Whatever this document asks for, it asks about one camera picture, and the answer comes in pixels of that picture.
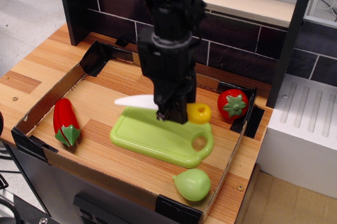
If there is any cardboard fence with black tape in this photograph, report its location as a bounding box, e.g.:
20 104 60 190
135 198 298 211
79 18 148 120
13 42 267 223

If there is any light green plastic cutting board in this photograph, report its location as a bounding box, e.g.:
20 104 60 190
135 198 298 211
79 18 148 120
110 107 214 168

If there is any red toy strawberry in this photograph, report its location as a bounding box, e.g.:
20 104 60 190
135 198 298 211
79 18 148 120
217 89 249 119

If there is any red toy chili pepper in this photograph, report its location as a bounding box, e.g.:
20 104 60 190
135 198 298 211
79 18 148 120
53 98 81 147

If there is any dark shelf frame with plywood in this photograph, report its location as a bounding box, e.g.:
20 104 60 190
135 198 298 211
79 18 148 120
62 0 306 107

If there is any light green toy pear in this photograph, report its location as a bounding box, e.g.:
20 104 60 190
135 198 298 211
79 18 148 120
173 168 211 202

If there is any white dish drainer block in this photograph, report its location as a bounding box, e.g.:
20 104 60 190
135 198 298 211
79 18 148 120
257 75 336 198

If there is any white knife with yellow handle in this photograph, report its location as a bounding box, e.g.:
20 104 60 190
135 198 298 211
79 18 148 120
114 94 211 124

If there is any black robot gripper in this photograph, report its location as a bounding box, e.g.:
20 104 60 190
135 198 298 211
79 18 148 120
137 30 196 124

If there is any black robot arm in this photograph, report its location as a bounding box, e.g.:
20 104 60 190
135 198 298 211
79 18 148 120
137 0 206 124

